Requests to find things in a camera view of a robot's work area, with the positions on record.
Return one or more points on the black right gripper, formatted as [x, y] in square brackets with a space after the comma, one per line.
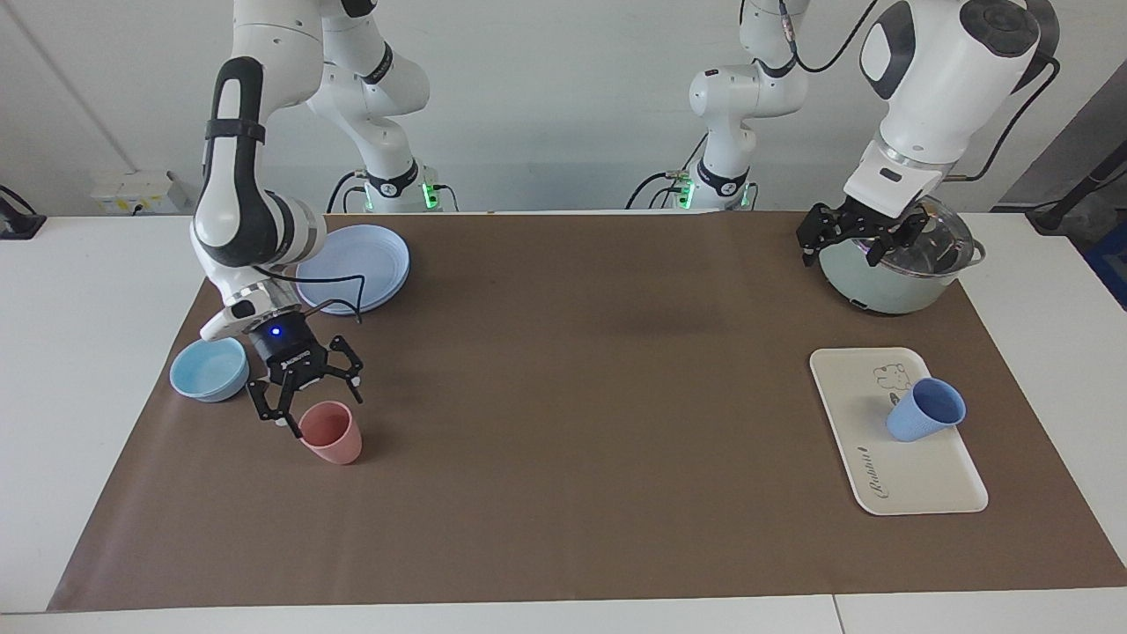
[286, 348]

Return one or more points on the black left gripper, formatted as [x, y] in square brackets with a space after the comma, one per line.
[876, 222]

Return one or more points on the pink plastic cup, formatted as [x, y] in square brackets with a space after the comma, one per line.
[335, 440]

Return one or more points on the blue plastic cup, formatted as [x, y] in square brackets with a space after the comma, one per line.
[920, 418]

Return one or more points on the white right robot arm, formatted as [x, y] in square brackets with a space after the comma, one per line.
[238, 194]

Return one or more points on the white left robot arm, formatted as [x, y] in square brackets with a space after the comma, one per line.
[942, 88]

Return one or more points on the cream rabbit print tray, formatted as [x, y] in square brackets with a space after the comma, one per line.
[880, 475]

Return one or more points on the pale green cooking pot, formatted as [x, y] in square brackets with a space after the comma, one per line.
[872, 286]

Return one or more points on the glass pot lid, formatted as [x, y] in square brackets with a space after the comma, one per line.
[946, 238]

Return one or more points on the light blue bowl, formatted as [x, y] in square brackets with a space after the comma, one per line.
[208, 370]

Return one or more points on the lavender blue plate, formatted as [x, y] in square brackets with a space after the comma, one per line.
[370, 260]
[392, 300]

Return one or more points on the black stand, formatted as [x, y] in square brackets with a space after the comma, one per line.
[1070, 198]

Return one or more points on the blue crate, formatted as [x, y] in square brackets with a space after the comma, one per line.
[1111, 264]

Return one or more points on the brown table mat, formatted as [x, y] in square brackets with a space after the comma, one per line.
[572, 440]

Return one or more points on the black desk clamp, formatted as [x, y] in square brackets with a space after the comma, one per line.
[18, 222]

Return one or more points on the white wall socket box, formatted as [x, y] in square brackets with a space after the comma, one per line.
[132, 189]

